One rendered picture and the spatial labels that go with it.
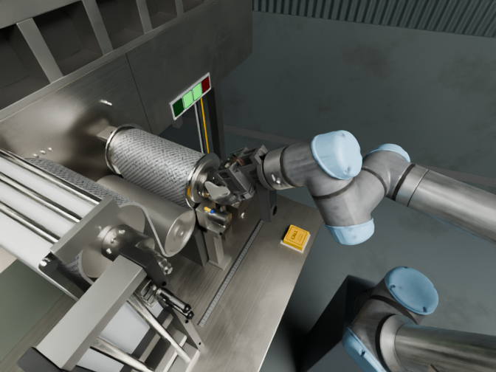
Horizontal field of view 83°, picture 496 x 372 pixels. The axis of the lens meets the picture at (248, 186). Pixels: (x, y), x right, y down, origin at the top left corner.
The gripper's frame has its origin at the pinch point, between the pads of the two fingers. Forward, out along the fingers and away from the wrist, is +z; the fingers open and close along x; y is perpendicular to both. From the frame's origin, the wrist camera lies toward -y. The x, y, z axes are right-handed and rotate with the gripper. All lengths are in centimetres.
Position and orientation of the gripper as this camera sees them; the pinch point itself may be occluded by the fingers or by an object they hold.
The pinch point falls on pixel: (218, 192)
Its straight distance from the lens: 68.1
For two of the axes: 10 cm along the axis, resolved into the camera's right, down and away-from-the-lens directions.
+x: -4.7, 6.7, -5.7
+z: -6.8, 1.5, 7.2
